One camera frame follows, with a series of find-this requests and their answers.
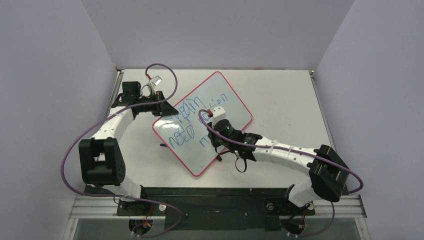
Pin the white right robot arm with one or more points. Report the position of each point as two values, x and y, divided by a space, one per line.
326 171

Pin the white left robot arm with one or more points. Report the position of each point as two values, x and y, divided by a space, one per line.
101 160

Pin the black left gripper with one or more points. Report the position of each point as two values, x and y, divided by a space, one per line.
164 109

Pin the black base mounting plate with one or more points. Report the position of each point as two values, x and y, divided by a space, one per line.
212 209

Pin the red-framed whiteboard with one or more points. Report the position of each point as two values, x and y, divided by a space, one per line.
185 134

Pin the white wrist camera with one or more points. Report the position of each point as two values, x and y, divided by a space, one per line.
216 114
153 83

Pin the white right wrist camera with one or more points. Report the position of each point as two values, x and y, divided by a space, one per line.
216 114

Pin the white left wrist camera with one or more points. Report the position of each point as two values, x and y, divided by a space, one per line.
153 83

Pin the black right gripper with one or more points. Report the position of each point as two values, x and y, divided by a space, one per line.
214 139

